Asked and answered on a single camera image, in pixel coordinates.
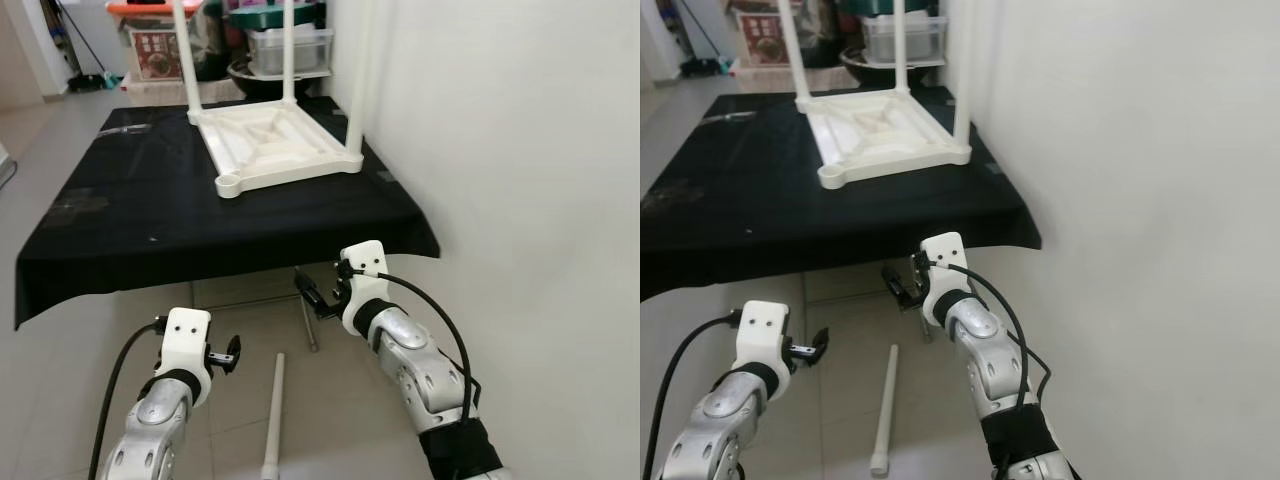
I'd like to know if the white plastic table top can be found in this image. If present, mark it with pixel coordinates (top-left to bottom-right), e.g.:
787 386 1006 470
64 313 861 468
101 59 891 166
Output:
190 95 366 199
795 85 973 191

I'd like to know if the black table cloth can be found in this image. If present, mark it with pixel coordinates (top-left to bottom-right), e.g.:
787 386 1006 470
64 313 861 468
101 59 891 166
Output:
640 85 1043 301
12 95 441 331

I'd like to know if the clear tape cross patch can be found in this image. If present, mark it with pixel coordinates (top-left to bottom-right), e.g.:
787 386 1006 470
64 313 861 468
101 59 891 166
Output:
640 180 703 217
45 190 113 227

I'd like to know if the black round basin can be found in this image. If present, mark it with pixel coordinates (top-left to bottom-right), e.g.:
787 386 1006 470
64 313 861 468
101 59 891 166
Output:
840 48 926 88
228 60 301 98

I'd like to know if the clear plastic bin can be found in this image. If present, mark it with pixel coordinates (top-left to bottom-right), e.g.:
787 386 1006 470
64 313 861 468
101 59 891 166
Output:
245 28 333 77
862 15 948 67

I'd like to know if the white low platform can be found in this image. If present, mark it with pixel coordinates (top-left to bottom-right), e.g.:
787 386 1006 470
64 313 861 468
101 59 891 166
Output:
122 75 246 107
730 63 851 97

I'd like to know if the black plastic bag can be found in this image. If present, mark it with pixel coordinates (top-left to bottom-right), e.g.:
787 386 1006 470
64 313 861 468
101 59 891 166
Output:
190 0 233 83
800 0 848 69

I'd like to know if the red printed carton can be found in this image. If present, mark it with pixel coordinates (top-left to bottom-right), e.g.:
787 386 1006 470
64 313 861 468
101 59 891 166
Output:
133 30 184 81
738 12 791 66

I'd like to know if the green pot lid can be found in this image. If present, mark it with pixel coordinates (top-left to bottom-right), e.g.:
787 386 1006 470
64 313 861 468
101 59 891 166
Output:
838 0 936 16
225 5 326 31

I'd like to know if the mop with teal head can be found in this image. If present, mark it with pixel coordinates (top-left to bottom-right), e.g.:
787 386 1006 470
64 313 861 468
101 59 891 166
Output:
55 0 123 93
660 0 736 79

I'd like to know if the orange lidded storage box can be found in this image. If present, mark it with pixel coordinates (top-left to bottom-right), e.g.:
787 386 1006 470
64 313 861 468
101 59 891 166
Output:
105 0 186 83
725 0 793 67

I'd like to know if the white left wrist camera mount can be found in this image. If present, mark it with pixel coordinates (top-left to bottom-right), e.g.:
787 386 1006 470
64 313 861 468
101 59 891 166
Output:
158 307 213 406
735 300 793 399

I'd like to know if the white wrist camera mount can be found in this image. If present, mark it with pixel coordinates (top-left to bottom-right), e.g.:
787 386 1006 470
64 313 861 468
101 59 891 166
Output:
918 232 969 326
338 240 389 336
735 300 793 399
158 307 213 406

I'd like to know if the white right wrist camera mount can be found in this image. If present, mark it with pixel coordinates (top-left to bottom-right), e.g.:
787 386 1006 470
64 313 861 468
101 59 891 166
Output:
338 240 389 336
918 232 969 326

